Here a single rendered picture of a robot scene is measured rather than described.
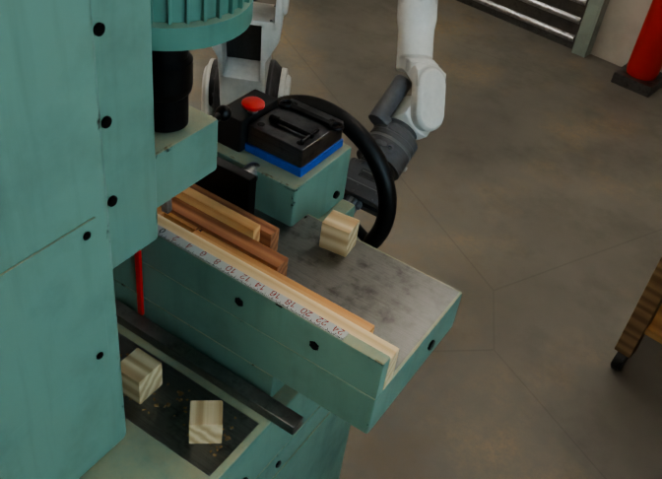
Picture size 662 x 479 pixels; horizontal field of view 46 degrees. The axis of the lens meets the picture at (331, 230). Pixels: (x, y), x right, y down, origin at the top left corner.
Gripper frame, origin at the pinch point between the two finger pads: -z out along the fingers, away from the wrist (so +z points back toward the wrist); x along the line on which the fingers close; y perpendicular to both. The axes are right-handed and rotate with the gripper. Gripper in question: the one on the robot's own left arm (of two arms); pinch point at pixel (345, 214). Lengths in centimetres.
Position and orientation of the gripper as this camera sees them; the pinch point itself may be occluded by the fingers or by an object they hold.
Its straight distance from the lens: 134.9
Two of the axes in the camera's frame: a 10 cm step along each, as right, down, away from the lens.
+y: -1.8, -4.3, -8.9
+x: -8.3, -4.2, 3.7
